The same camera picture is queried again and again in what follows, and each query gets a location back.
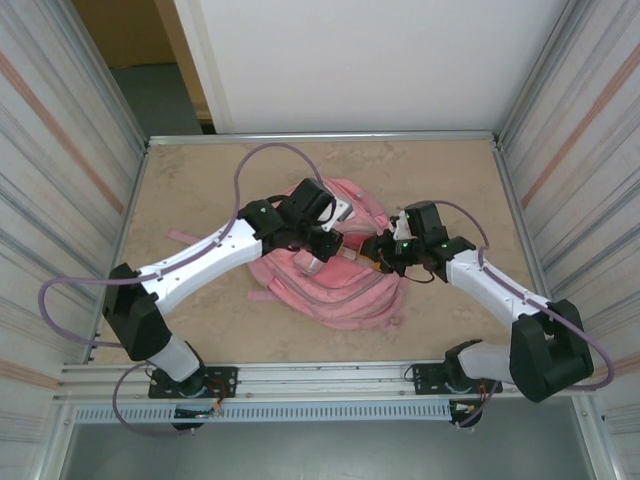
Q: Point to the pink student backpack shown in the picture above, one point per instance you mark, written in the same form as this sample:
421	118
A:
340	295

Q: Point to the small circuit board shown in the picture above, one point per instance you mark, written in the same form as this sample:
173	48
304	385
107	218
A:
465	407
195	411

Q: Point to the brown wooden door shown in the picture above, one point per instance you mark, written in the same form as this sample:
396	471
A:
140	30

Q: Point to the aluminium frame rail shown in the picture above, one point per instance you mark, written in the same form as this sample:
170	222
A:
525	240
325	137
130	215

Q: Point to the long aluminium base rail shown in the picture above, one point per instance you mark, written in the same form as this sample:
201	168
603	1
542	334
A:
325	372

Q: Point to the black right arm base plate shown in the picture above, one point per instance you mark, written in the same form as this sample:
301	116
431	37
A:
430	380

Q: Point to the white door frame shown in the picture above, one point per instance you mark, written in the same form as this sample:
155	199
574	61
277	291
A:
210	75

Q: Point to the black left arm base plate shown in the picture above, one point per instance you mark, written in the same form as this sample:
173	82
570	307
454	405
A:
225	382

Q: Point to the aluminium frame post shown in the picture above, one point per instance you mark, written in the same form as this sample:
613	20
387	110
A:
545	65

